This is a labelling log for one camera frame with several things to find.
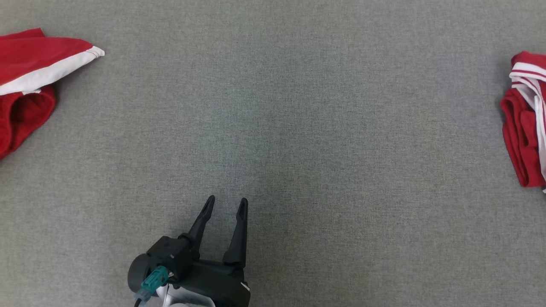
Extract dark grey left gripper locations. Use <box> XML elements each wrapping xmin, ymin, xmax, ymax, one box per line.
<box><xmin>179</xmin><ymin>195</ymin><xmax>251</xmax><ymax>307</ymax></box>

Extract red white basketball shorts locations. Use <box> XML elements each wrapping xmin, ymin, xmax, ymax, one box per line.
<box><xmin>0</xmin><ymin>28</ymin><xmax>105</xmax><ymax>160</ymax></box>

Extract grey fabric sofa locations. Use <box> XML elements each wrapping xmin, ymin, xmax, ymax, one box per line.
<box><xmin>0</xmin><ymin>0</ymin><xmax>546</xmax><ymax>307</ymax></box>

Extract black left camera cable teal plug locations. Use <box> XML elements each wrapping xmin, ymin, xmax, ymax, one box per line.
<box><xmin>134</xmin><ymin>265</ymin><xmax>170</xmax><ymax>307</ymax></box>

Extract red white basketball jersey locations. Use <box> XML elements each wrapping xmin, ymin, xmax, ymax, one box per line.
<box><xmin>500</xmin><ymin>51</ymin><xmax>546</xmax><ymax>193</ymax></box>

